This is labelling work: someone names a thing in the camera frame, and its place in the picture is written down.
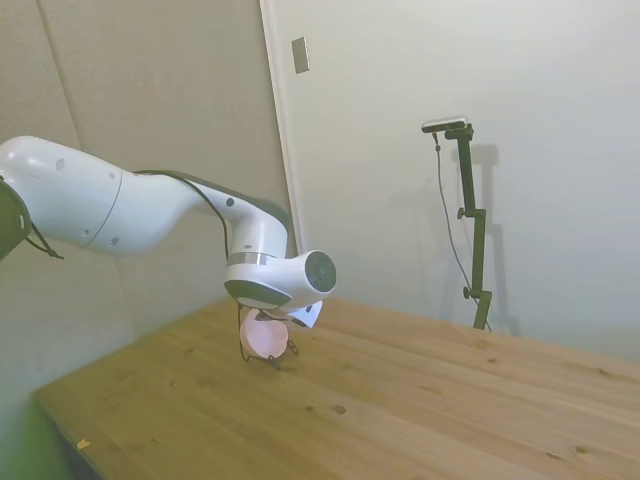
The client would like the pink plastic bowl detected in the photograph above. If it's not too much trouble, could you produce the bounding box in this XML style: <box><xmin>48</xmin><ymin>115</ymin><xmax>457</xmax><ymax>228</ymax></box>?
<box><xmin>239</xmin><ymin>308</ymin><xmax>290</xmax><ymax>360</ymax></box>

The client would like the silver camera on stand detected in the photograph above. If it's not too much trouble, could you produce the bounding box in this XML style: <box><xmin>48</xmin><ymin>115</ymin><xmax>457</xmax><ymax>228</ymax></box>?
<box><xmin>421</xmin><ymin>114</ymin><xmax>470</xmax><ymax>135</ymax></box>

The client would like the grey wall plate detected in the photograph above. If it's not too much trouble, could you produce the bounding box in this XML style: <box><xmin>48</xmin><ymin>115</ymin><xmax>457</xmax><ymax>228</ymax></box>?
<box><xmin>291</xmin><ymin>36</ymin><xmax>310</xmax><ymax>75</ymax></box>

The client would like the black jointed camera stand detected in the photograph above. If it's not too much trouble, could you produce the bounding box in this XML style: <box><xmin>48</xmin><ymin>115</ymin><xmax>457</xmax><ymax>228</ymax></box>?
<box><xmin>444</xmin><ymin>123</ymin><xmax>494</xmax><ymax>331</ymax></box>

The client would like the black wire bowl rack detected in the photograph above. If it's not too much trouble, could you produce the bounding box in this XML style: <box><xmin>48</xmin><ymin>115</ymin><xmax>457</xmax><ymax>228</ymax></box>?
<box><xmin>234</xmin><ymin>298</ymin><xmax>301</xmax><ymax>373</ymax></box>

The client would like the white door trim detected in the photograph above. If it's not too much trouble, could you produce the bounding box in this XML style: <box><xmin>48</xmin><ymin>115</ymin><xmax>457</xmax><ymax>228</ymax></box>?
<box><xmin>259</xmin><ymin>0</ymin><xmax>311</xmax><ymax>256</ymax></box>

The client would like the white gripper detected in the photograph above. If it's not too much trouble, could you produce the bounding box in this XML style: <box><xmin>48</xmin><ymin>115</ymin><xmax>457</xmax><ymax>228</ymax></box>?
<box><xmin>288</xmin><ymin>301</ymin><xmax>326</xmax><ymax>330</ymax></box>

